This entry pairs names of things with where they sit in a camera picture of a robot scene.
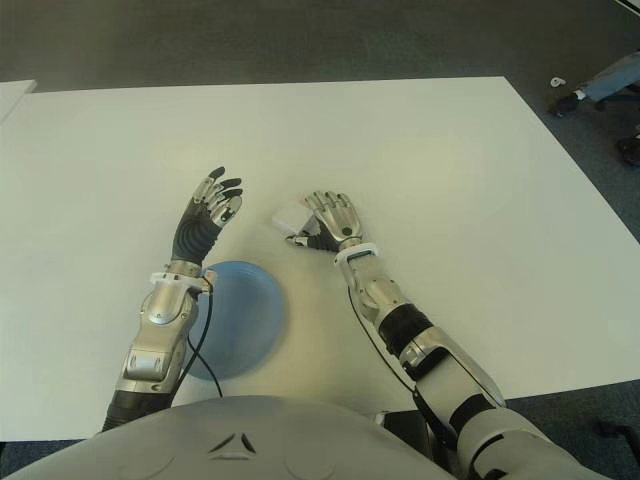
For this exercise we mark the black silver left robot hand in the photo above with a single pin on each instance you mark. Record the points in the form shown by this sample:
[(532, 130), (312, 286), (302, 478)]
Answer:
[(192, 237)]

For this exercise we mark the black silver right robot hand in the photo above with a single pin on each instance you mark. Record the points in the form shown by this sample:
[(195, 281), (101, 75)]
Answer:
[(340, 220)]

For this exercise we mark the white charger block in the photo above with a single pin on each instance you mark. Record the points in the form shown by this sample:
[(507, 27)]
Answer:
[(290, 217)]

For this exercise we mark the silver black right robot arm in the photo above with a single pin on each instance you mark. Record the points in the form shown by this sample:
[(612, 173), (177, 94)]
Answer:
[(425, 350)]

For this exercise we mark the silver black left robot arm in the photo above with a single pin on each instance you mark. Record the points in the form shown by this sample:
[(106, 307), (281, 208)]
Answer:
[(160, 320)]

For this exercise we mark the blue plastic plate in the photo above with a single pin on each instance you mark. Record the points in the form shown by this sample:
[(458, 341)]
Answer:
[(245, 320)]

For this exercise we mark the grey robot torso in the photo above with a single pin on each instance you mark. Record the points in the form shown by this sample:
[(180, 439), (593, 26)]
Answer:
[(225, 440)]

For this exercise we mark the white side table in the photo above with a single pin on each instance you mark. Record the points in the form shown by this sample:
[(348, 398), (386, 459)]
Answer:
[(12, 95)]

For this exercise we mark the small white floor object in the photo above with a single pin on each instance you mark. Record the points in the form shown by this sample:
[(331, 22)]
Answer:
[(556, 81)]

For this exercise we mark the person's blue jeans leg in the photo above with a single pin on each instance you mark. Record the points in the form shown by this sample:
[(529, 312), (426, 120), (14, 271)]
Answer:
[(612, 77)]

